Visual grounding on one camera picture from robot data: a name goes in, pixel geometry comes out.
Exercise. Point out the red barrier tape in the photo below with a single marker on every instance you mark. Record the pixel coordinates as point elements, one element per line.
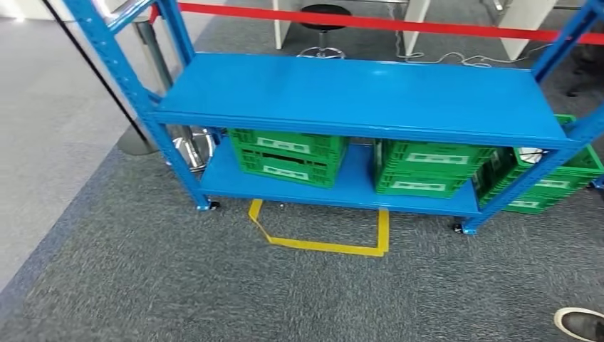
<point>377,22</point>

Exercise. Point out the black slanted rod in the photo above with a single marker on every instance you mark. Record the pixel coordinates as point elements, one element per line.
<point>94,71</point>

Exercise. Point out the white desk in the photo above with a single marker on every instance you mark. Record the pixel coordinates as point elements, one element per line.
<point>524,28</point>
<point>415,28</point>

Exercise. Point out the black round stool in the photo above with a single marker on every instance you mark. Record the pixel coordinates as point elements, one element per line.
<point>325,12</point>

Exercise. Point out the black office chair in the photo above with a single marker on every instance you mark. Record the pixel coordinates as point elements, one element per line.
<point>590,71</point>

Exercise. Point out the person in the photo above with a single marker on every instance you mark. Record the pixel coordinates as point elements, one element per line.
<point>582,325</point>

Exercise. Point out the blue metal shelf rack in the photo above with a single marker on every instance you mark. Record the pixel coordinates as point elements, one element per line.
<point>358,94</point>

